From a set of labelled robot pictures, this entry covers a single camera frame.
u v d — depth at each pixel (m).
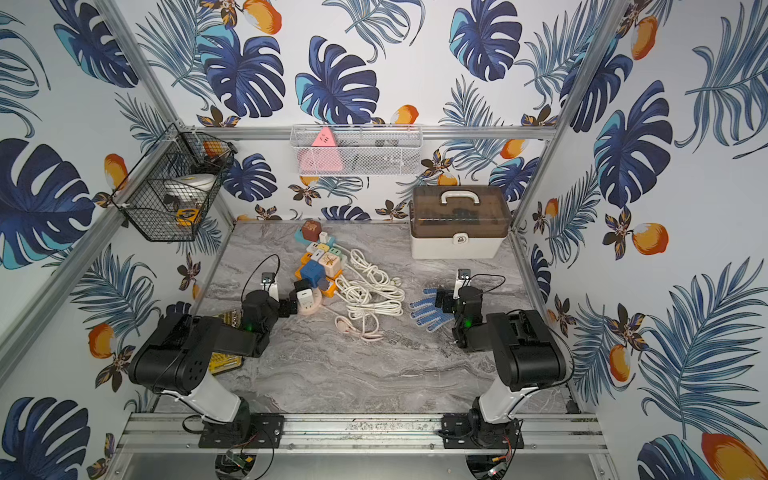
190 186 0.80
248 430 0.70
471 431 0.67
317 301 0.95
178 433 0.76
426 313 0.95
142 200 0.76
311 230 1.06
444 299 0.88
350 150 0.94
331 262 0.97
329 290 0.98
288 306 0.89
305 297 0.91
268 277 0.84
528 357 0.47
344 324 0.90
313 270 0.97
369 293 0.93
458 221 0.94
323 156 0.89
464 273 0.84
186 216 0.82
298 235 1.12
